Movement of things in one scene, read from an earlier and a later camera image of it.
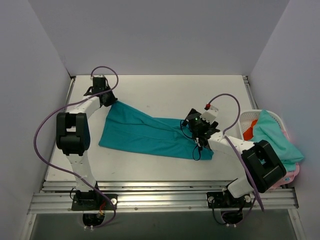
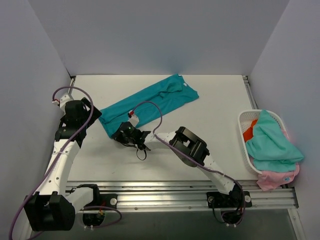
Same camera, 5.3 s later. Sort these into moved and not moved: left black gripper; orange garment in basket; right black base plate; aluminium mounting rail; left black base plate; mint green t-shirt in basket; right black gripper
Moved: right black gripper; left black gripper
Not moved: orange garment in basket; mint green t-shirt in basket; right black base plate; left black base plate; aluminium mounting rail
